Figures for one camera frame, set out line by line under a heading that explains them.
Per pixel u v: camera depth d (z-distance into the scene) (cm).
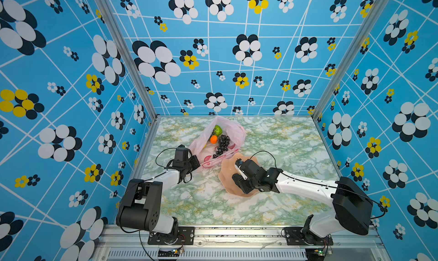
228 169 93
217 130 105
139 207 45
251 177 65
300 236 73
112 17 75
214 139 103
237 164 77
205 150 102
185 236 73
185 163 75
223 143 102
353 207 42
